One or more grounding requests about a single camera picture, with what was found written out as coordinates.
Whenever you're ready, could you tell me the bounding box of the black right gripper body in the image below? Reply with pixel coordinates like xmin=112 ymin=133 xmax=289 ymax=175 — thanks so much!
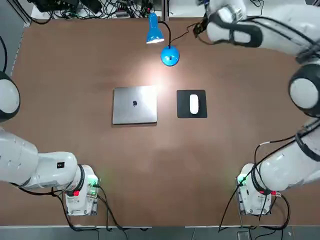
xmin=193 ymin=18 xmax=209 ymax=39

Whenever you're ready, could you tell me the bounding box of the blue desk lamp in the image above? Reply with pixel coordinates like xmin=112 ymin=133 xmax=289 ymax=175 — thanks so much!
xmin=145 ymin=12 xmax=180 ymax=67

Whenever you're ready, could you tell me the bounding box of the white computer mouse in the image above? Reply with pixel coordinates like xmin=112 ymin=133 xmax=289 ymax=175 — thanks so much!
xmin=188 ymin=93 xmax=200 ymax=115

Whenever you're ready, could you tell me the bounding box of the power strip with plugs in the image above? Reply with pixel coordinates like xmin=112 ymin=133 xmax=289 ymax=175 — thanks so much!
xmin=114 ymin=9 xmax=131 ymax=19

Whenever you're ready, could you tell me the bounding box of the black mouse pad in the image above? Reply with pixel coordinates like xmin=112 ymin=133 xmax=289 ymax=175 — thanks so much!
xmin=176 ymin=89 xmax=209 ymax=119

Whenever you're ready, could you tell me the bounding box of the black power adapter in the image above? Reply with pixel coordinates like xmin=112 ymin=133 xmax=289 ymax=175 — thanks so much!
xmin=84 ymin=0 xmax=103 ymax=14

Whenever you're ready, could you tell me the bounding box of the silver closed laptop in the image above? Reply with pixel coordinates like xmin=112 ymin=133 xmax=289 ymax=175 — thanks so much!
xmin=111 ymin=85 xmax=159 ymax=126

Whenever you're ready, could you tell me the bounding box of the black device box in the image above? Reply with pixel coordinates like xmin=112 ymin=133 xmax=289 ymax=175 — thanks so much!
xmin=37 ymin=0 xmax=81 ymax=13

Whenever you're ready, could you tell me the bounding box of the black lamp power cord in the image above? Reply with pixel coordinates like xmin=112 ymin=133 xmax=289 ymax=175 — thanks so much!
xmin=171 ymin=23 xmax=197 ymax=47

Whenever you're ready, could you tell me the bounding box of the aluminium post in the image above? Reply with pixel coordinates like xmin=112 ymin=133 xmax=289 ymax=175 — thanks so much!
xmin=162 ymin=0 xmax=170 ymax=22

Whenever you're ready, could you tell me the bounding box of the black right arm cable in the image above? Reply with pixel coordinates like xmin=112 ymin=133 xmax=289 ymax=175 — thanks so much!
xmin=218 ymin=13 xmax=320 ymax=233

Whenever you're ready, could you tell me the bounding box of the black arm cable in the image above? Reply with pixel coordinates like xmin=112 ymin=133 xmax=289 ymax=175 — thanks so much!
xmin=0 ymin=36 xmax=76 ymax=230
xmin=218 ymin=13 xmax=320 ymax=233

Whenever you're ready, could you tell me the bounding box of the aluminium frame beam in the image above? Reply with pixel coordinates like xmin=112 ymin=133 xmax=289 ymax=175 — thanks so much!
xmin=13 ymin=0 xmax=34 ymax=26

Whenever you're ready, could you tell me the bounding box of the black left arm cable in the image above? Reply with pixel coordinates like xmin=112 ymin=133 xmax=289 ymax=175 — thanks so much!
xmin=0 ymin=36 xmax=76 ymax=230

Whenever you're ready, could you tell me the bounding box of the black base power cable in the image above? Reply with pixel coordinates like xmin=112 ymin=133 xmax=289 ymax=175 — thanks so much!
xmin=96 ymin=183 xmax=153 ymax=231

